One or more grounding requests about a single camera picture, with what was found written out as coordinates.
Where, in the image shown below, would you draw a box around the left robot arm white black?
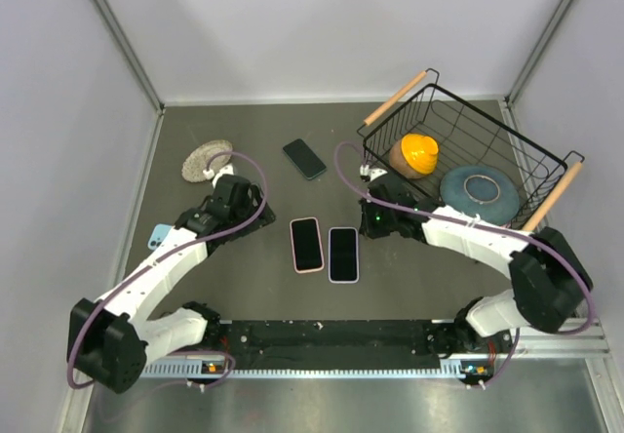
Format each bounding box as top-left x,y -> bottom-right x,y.
67,175 -> 276,394

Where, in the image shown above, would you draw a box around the light blue phone case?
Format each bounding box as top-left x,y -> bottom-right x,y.
147,223 -> 172,251

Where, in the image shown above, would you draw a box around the orange yellow cupcake toy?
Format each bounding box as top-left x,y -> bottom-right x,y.
389,134 -> 439,179

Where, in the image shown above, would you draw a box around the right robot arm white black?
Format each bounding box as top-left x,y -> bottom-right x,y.
360,168 -> 593,351

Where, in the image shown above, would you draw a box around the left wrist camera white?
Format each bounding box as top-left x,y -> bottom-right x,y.
202,163 -> 237,185

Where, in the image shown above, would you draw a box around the white slotted cable duct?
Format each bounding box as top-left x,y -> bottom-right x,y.
139,358 -> 491,380

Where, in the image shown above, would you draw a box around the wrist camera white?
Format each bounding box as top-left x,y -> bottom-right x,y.
202,163 -> 237,185
359,164 -> 388,182

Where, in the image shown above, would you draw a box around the pink phone case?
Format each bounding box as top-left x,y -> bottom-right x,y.
289,216 -> 326,275

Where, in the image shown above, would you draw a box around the green smartphone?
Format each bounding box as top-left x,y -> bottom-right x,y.
282,138 -> 327,180

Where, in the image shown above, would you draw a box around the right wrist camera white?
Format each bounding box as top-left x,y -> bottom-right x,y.
359,164 -> 388,182

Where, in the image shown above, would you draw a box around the speckled beige plate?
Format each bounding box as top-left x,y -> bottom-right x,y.
181,139 -> 233,183

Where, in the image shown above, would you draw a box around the blue ceramic bowl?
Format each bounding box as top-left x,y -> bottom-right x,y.
440,165 -> 520,226

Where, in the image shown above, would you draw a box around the lavender phone case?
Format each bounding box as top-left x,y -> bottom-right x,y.
328,226 -> 361,285

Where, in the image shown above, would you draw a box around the black wire basket wooden handles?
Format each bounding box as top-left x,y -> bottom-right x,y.
363,72 -> 575,231

